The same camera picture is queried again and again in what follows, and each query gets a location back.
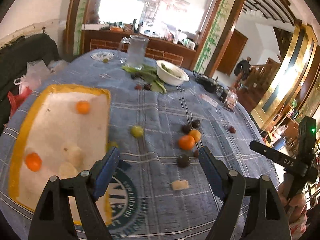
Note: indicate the blue plaid tablecloth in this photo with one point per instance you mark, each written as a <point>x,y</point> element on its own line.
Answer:
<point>143,204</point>

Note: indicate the small pale chunk front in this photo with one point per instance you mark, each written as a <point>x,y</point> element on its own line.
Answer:
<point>178,185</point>

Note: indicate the dark passion fruit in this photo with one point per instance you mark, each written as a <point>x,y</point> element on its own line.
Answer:
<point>196,123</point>
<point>186,128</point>
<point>183,161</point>

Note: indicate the red date on cloth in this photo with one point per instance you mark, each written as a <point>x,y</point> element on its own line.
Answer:
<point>232,129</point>

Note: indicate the white bowl with greens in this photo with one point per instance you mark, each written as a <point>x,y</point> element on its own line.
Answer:
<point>170,73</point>

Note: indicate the person's right hand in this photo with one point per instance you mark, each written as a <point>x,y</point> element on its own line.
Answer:
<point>297,203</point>

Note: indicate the small orange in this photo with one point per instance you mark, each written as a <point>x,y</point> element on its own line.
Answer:
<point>195,134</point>

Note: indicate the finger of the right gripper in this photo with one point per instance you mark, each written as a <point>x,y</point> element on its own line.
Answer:
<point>274,155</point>

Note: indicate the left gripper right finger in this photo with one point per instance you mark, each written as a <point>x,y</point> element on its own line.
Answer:
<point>266,217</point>

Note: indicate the black sofa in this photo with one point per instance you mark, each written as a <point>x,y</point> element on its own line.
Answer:
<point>14,59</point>

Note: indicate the clear snack jar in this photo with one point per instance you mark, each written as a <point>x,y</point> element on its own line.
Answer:
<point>231,100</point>

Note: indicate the dark passion fruit front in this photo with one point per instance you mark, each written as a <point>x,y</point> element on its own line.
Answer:
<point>183,161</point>

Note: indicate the brown wooden door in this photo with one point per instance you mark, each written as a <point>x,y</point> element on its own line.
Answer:
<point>232,53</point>

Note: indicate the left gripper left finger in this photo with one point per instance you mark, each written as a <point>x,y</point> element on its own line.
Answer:
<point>52,218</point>

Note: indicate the large orange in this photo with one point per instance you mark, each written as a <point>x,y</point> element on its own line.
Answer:
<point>82,107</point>

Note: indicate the plastic bags on sofa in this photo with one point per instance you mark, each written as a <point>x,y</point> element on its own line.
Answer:
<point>37,73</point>

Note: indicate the wooden staircase railing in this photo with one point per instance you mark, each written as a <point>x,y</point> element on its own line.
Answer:
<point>258,82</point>

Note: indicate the dark plum under leaf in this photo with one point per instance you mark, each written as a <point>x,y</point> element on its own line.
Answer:
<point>135,76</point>

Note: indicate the white paper card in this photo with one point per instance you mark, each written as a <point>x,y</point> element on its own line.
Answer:
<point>209,100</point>

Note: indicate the small red date by greens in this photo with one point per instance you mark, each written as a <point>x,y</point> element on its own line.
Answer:
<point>138,87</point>

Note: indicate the black charger with cables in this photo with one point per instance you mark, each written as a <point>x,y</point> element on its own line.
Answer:
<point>209,84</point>

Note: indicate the dark jacket on newel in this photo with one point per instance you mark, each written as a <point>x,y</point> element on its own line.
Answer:
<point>243,68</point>

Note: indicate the dark plum by greens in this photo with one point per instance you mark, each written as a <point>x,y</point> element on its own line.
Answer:
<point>147,86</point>

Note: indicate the yellow-rimmed white foam tray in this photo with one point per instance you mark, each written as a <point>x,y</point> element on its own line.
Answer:
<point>52,121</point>

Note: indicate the green leafy vegetable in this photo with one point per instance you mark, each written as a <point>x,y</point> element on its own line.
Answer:
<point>149,75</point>

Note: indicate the dark passion fruit back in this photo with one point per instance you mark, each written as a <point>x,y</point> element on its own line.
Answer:
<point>196,123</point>

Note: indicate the pale apple chunk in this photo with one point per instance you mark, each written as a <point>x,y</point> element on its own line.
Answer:
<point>73,154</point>
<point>67,170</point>

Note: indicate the wooden sideboard counter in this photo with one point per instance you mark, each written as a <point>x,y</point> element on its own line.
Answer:
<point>154,48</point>

